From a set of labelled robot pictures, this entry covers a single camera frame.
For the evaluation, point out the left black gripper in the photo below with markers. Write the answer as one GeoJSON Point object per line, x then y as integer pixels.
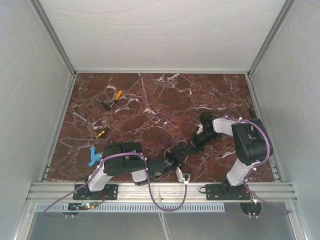
{"type": "Point", "coordinates": [175, 154]}

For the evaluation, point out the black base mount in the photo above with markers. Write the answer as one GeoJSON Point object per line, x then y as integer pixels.
{"type": "Point", "coordinates": [109, 192]}
{"type": "Point", "coordinates": [224, 191]}

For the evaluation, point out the orange handled screwdriver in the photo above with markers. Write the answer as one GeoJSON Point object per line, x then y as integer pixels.
{"type": "Point", "coordinates": [109, 106]}

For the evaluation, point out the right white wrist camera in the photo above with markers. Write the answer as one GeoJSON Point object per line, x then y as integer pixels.
{"type": "Point", "coordinates": [199, 129]}

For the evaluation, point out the blue plastic fitting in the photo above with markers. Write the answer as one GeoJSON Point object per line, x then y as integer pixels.
{"type": "Point", "coordinates": [94, 157]}

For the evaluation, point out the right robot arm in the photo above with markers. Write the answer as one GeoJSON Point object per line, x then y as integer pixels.
{"type": "Point", "coordinates": [252, 144]}

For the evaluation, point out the white zip ties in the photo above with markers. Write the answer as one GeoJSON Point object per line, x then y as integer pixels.
{"type": "Point", "coordinates": [162, 218]}

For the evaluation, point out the black tool at right edge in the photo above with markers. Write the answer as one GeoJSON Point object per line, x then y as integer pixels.
{"type": "Point", "coordinates": [251, 111]}

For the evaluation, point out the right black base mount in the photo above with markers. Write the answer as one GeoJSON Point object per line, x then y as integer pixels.
{"type": "Point", "coordinates": [224, 191]}

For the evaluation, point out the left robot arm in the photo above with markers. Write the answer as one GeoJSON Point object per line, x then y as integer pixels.
{"type": "Point", "coordinates": [127, 158]}

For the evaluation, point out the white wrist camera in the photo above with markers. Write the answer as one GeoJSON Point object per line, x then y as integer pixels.
{"type": "Point", "coordinates": [199, 129]}
{"type": "Point", "coordinates": [182, 177]}

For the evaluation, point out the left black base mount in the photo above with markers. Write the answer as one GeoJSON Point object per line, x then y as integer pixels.
{"type": "Point", "coordinates": [109, 192]}

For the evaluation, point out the small circuit board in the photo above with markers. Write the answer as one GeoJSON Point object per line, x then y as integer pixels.
{"type": "Point", "coordinates": [82, 206]}

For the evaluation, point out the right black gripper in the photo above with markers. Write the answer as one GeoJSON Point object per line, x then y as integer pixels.
{"type": "Point", "coordinates": [192, 150]}

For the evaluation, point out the blue slotted cable duct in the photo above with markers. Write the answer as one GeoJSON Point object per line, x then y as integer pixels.
{"type": "Point", "coordinates": [146, 207]}

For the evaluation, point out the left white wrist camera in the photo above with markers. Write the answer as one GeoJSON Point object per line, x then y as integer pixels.
{"type": "Point", "coordinates": [182, 177]}

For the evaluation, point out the yellow black screwdriver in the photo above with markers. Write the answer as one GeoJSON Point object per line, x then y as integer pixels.
{"type": "Point", "coordinates": [106, 129]}

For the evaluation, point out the silver wrench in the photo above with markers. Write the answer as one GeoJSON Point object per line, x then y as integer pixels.
{"type": "Point", "coordinates": [79, 116]}

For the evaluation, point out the aluminium front rail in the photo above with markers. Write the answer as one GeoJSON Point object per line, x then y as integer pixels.
{"type": "Point", "coordinates": [171, 192]}

